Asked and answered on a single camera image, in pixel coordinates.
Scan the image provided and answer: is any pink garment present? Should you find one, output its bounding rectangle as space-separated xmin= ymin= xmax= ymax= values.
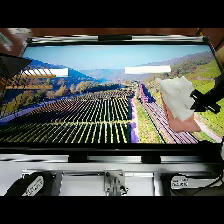
xmin=162 ymin=99 xmax=202 ymax=134

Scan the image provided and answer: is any silver frame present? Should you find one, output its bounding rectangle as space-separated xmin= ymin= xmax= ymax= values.
xmin=0 ymin=34 xmax=224 ymax=197

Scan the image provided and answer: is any white T-shirt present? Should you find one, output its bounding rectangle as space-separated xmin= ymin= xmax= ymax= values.
xmin=157 ymin=76 xmax=196 ymax=122

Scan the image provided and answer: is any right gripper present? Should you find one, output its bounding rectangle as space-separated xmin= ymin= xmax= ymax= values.
xmin=189 ymin=90 xmax=222 ymax=115

